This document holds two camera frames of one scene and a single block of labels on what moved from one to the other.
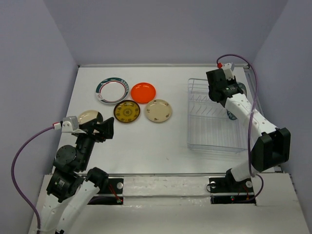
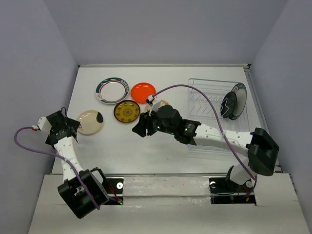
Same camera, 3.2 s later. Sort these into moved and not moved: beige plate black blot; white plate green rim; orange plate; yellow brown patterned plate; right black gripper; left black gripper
Moved: right black gripper; left black gripper
Not moved: white plate green rim; yellow brown patterned plate; orange plate; beige plate black blot
